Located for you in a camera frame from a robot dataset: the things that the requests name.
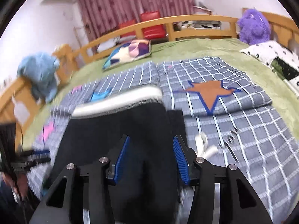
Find black pants with white stripe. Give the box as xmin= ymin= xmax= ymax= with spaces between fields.
xmin=41 ymin=85 xmax=184 ymax=223

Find wooden bed frame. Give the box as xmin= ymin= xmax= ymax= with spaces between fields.
xmin=0 ymin=7 xmax=299 ymax=150

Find person left hand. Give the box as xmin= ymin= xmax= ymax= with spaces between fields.
xmin=1 ymin=173 xmax=28 ymax=198

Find blue plush toy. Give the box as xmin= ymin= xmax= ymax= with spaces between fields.
xmin=17 ymin=52 xmax=60 ymax=103

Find red chair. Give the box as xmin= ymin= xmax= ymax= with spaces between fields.
xmin=139 ymin=10 xmax=167 ymax=40
xmin=118 ymin=19 xmax=138 ymax=39

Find maroon patterned curtain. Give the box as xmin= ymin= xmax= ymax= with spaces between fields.
xmin=76 ymin=0 xmax=195 ymax=41

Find white black spotted pillow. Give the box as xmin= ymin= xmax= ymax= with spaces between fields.
xmin=240 ymin=41 xmax=298 ymax=96

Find grey grid star quilt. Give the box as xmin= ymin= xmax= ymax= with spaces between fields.
xmin=33 ymin=57 xmax=298 ymax=223

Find purple plush toy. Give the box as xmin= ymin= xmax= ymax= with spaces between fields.
xmin=237 ymin=9 xmax=271 ymax=45

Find green bed sheet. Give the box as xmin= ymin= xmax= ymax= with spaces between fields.
xmin=23 ymin=38 xmax=298 ymax=148

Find colourful geometric pillow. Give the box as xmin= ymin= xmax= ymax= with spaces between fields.
xmin=102 ymin=39 xmax=151 ymax=71

